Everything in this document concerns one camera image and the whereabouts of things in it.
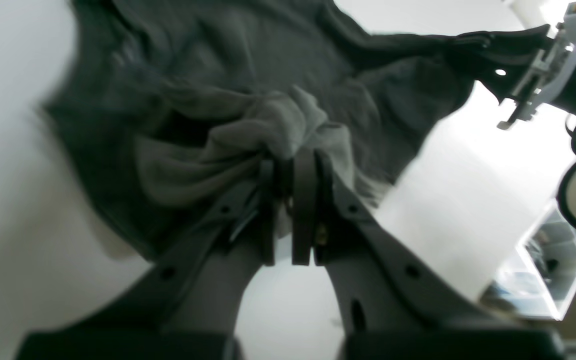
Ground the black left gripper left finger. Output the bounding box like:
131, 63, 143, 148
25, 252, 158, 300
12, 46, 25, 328
16, 159, 275, 360

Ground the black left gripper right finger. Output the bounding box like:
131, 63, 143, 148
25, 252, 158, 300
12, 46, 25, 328
291, 149, 566, 360

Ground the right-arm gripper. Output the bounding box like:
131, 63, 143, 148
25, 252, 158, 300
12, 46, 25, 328
497, 13, 576, 130

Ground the dark grey T-shirt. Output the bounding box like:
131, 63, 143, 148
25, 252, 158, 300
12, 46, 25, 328
40, 0, 551, 261

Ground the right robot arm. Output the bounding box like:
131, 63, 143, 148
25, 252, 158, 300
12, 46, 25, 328
497, 9, 576, 130

